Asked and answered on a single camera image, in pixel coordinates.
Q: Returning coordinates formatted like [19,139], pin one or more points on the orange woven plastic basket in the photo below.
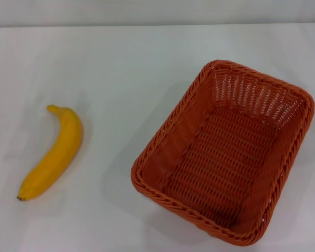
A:
[220,162]

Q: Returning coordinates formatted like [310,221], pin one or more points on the yellow banana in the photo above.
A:
[65,136]

